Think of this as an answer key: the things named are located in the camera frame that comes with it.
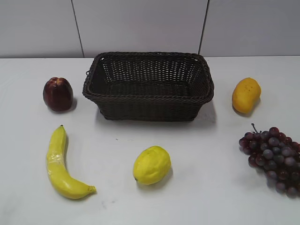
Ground yellow lemon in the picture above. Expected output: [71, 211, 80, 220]
[133, 146, 172, 185]

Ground dark woven wicker basket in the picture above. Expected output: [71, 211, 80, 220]
[82, 52, 214, 122]

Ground dark red apple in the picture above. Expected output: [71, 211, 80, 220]
[43, 77, 74, 112]

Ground orange yellow mango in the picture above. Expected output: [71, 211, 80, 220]
[232, 77, 261, 114]

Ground yellow banana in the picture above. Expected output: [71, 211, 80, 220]
[46, 125, 97, 200]

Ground purple grape bunch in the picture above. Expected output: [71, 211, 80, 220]
[239, 123, 300, 198]

